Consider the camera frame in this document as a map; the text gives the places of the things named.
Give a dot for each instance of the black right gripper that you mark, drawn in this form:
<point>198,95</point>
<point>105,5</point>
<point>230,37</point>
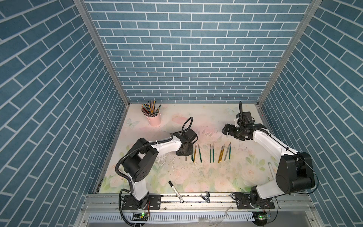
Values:
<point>230,131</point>

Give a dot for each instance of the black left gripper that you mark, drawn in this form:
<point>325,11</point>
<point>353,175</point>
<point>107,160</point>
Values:
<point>190,146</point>

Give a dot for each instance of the gold carving knife long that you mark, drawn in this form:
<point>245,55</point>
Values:
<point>195,152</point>

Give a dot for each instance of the silver carving knife capped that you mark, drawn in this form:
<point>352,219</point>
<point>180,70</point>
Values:
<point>227,152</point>

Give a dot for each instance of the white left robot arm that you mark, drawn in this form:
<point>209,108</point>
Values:
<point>138,162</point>

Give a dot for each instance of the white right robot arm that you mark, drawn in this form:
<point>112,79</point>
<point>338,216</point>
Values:
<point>295,169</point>

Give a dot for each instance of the pink metal pencil cup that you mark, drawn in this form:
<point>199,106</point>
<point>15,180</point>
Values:
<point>154,121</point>

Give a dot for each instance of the coloured pencils bundle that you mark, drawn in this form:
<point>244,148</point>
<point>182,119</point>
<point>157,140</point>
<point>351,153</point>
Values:
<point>150,109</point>

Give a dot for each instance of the black marker pen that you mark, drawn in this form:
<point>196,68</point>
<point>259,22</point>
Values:
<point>176,192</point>

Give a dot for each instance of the green white marker pen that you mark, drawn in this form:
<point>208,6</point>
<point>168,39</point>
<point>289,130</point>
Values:
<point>271,170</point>

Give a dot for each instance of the black binder clip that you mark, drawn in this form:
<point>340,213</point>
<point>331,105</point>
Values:
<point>206,197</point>

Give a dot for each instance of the aluminium front rail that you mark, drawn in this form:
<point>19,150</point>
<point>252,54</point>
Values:
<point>223,210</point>

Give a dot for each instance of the aluminium corner frame post right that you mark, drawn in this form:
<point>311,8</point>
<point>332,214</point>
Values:
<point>311,10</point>

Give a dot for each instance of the aluminium corner frame post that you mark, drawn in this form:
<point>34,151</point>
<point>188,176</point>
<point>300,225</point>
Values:
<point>84,13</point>
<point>311,10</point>

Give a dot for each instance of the aluminium corner frame post left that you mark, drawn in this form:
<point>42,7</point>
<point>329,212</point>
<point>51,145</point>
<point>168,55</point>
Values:
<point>84,13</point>

